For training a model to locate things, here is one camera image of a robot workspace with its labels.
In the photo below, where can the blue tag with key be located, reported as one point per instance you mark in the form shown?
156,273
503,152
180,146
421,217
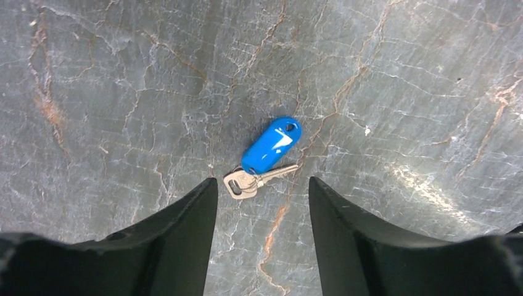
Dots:
258,161

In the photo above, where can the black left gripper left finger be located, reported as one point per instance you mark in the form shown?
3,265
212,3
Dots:
166,253

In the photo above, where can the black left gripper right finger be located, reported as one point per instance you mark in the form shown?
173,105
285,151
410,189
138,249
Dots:
359,253

